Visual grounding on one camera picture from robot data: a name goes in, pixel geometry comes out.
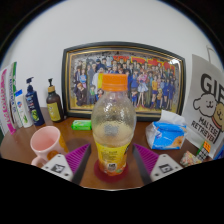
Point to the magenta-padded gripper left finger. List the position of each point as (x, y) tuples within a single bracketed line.
[(66, 165)]

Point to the dark blue pump bottle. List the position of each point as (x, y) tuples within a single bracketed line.
[(34, 106)]

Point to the framed cartoon crowd picture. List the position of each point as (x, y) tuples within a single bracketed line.
[(123, 80)]

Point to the white toothpaste tube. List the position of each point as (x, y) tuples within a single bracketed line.
[(22, 110)]

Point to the pink mug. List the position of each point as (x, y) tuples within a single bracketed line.
[(45, 143)]

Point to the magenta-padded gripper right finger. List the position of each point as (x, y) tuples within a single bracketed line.
[(156, 166)]

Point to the brown pump bottle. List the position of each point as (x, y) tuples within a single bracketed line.
[(54, 105)]

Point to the white dog print bag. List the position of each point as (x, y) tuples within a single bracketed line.
[(206, 103)]

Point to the green and white box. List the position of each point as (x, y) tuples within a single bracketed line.
[(13, 90)]

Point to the flat round red coaster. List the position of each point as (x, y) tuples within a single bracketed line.
[(100, 173)]

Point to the pink and white box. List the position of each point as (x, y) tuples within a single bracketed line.
[(6, 103)]

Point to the colourful puzzle cube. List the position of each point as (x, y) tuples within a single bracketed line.
[(204, 150)]

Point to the green small packet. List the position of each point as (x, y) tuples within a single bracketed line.
[(81, 125)]

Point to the colourful patterned small box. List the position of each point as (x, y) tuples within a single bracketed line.
[(190, 159)]

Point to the blue tissue pack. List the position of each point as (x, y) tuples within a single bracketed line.
[(166, 133)]

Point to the clear bottle with orange cap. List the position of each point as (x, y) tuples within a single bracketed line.
[(113, 126)]

